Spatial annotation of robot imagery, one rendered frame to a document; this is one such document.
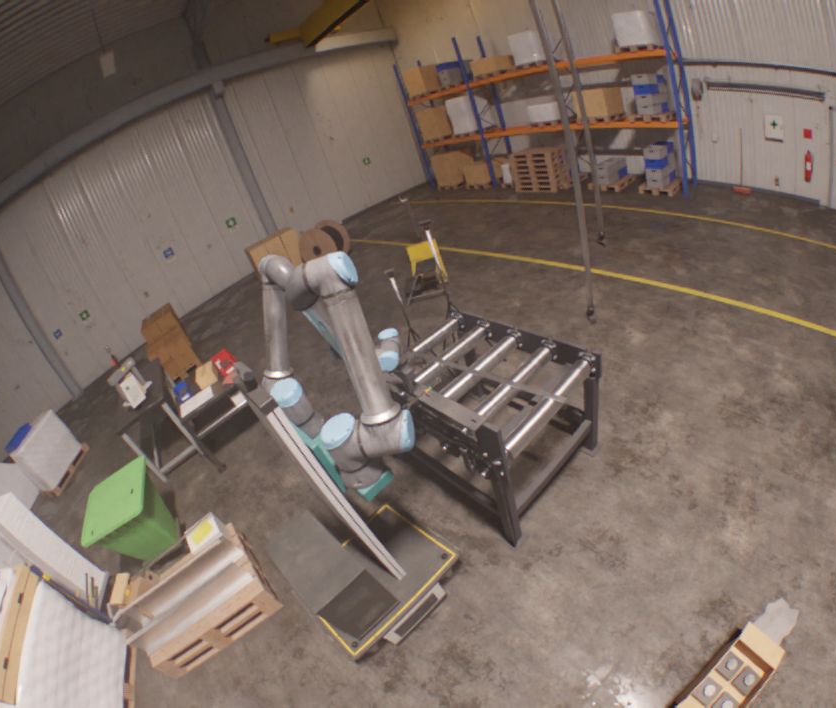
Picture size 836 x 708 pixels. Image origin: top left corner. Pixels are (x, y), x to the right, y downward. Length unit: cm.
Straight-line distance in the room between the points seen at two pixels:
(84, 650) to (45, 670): 47
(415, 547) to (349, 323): 162
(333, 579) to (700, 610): 207
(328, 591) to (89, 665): 243
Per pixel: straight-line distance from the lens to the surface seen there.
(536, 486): 252
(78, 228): 1180
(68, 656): 361
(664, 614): 258
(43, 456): 770
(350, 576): 192
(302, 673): 289
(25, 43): 1106
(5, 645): 340
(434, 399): 197
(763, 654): 247
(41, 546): 426
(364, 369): 127
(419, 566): 241
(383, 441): 136
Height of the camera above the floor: 243
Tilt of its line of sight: 33 degrees down
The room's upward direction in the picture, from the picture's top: 20 degrees counter-clockwise
